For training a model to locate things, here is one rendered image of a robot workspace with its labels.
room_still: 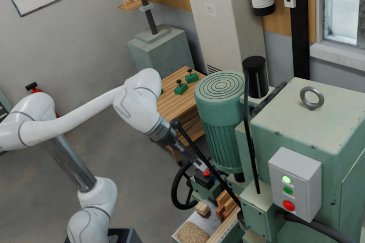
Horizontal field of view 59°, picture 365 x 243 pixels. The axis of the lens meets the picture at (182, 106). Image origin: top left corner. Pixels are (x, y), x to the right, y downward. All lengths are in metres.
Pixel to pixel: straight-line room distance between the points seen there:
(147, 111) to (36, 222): 2.23
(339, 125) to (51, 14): 3.41
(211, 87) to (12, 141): 0.79
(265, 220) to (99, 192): 1.00
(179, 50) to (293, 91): 2.65
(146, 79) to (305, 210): 0.70
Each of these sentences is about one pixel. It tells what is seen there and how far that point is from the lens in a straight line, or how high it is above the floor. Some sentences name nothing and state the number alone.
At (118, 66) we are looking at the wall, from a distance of 4.28.
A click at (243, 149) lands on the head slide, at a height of 1.34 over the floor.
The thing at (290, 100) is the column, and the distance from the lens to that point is 0.88.
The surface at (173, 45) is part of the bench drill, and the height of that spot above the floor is 0.62.
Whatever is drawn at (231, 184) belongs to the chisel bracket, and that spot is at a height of 1.05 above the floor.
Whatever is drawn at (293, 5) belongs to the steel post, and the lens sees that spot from 2.34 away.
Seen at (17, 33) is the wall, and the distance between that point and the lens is 3.83.
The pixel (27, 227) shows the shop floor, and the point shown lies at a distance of 3.20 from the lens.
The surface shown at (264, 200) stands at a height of 1.30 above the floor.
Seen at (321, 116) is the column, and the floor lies 1.52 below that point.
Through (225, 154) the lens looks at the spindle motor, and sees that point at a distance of 1.08.
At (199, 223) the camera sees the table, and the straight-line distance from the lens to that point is 1.41.
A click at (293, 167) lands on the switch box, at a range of 0.77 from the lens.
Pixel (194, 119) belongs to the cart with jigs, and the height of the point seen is 0.20.
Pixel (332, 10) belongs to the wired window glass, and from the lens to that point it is 2.42.
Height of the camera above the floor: 2.06
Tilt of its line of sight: 35 degrees down
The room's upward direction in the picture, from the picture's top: 18 degrees counter-clockwise
